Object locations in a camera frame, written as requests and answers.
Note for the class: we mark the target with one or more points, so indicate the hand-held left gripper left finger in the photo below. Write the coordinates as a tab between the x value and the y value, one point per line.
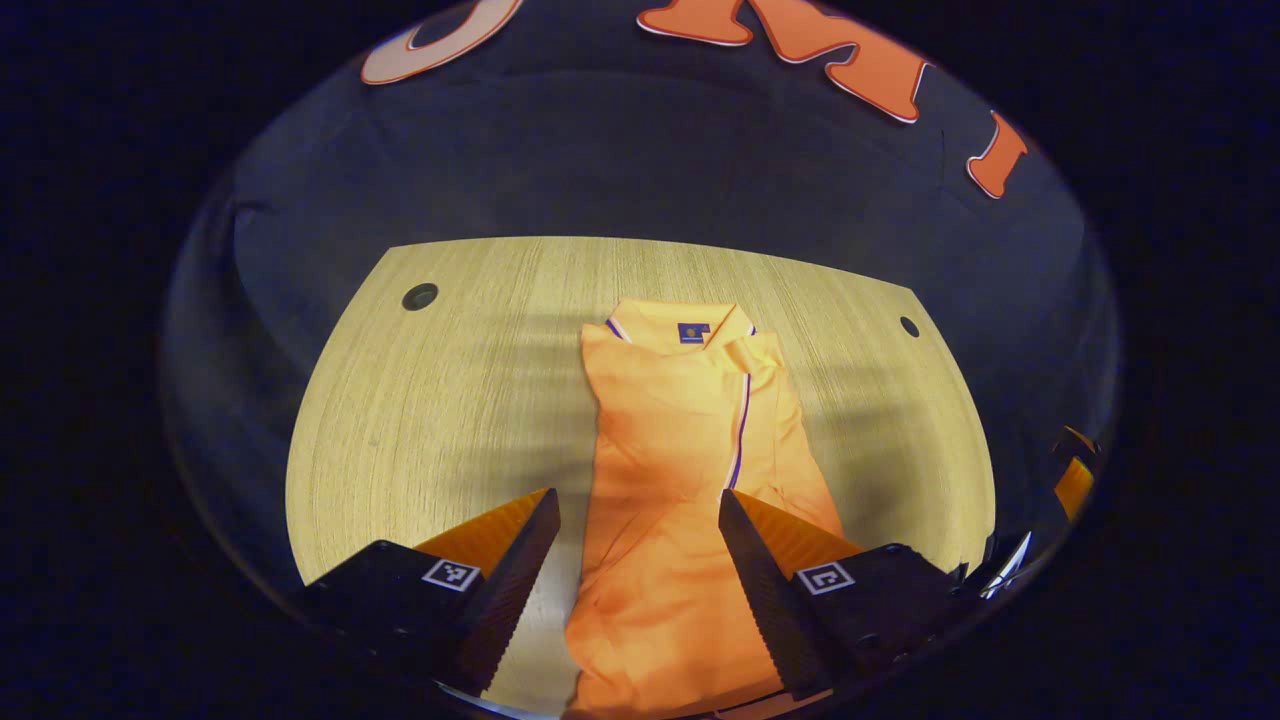
510	585

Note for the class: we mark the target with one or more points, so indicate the orange polo T-shirt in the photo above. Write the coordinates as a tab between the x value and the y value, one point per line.
680	450

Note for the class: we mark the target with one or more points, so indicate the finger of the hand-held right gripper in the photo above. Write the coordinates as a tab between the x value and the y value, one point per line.
1073	488

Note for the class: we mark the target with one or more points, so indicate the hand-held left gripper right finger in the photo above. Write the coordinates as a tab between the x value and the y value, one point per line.
765	585

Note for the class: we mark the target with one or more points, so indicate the black backdrop cloth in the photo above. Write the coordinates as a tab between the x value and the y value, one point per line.
600	160

